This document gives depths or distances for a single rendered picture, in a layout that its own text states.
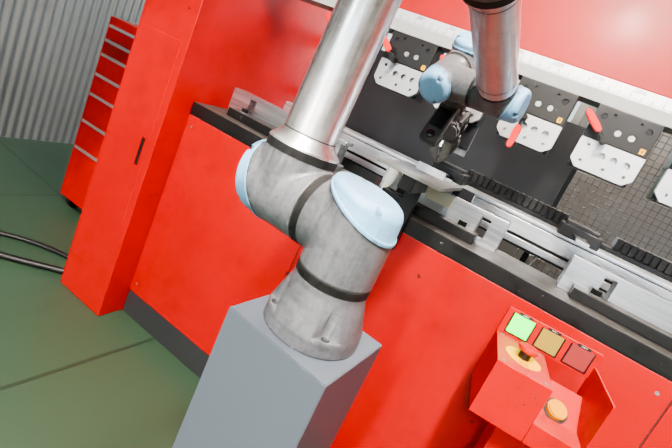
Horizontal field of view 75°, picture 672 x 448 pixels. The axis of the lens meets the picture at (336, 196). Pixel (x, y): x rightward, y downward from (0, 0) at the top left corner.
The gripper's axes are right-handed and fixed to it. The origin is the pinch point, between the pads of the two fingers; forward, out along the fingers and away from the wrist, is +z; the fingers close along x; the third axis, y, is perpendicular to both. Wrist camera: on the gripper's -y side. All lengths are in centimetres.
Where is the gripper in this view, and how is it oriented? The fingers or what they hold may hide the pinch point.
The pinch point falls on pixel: (436, 159)
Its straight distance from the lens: 125.8
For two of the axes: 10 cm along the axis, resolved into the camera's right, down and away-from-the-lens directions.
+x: -8.1, -4.5, 3.8
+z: -0.2, 6.7, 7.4
